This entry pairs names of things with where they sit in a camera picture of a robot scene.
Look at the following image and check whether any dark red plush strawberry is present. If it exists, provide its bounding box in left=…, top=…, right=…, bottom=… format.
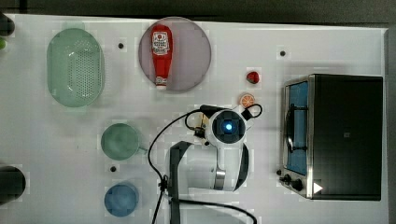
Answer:
left=247, top=71, right=260, bottom=84

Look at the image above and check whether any black cylinder post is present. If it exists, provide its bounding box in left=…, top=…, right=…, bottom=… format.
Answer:
left=0, top=12, right=15, bottom=36
left=0, top=166, right=26, bottom=205

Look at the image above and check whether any small green object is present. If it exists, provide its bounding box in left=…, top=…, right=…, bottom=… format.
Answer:
left=0, top=37, right=7, bottom=49

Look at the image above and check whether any silver toaster oven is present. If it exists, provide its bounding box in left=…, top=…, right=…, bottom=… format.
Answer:
left=276, top=74, right=384, bottom=201

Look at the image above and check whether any red plush ketchup bottle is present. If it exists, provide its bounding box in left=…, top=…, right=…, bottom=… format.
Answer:
left=150, top=24, right=173, bottom=90

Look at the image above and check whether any grey round plate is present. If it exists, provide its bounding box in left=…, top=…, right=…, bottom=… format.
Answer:
left=138, top=17, right=211, bottom=91

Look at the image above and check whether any blue cup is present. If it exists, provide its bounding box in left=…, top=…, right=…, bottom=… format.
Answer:
left=104, top=182, right=139, bottom=217

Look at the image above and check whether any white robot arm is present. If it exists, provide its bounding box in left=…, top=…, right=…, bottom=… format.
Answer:
left=167, top=105, right=249, bottom=224

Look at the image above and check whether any plush orange slice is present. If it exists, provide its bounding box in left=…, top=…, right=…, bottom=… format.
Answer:
left=239, top=93, right=255, bottom=108

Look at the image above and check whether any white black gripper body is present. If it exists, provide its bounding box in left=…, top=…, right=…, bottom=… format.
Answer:
left=194, top=127, right=209, bottom=146

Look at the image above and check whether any green mug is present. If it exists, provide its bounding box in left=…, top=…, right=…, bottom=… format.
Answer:
left=100, top=123, right=148, bottom=161

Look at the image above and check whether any green perforated colander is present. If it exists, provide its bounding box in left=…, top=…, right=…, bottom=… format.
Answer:
left=47, top=28, right=105, bottom=107

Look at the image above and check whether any black cylinder post lower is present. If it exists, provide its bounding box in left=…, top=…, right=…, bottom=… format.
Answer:
left=0, top=166, right=26, bottom=205

